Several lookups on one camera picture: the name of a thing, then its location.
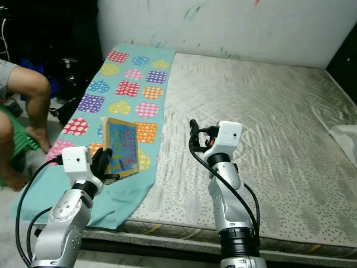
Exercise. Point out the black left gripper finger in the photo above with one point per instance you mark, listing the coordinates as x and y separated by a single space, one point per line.
106 162

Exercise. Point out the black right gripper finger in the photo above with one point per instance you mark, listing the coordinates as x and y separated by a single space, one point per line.
195 133

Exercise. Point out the yellow blue children's board book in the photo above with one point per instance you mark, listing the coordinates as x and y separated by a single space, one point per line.
122 145

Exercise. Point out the teal blanket colourful dotted shapes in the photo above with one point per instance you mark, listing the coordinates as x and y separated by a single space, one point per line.
83 134

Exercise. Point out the white pillow green print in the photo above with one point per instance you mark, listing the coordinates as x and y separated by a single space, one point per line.
346 142

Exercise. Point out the white grey patterned mattress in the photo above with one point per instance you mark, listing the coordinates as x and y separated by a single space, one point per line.
256 111

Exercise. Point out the black bag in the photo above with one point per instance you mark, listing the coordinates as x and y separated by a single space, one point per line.
75 84

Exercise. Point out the grey bed base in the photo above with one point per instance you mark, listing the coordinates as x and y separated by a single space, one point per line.
173 240

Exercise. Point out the blue plastic crate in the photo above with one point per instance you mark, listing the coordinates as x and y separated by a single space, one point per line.
54 84

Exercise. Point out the green plastic stool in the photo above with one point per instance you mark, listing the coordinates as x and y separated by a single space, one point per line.
15 134

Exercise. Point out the person in grey shorts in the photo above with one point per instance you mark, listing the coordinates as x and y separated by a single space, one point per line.
36 89

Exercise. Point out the dark tufted studded headboard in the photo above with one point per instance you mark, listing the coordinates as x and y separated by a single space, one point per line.
345 67

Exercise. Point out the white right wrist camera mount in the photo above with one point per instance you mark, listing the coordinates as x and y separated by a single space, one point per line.
228 135

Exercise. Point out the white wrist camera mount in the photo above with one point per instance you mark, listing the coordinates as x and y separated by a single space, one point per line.
228 135
77 163

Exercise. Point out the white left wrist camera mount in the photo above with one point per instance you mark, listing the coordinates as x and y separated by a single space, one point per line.
77 163

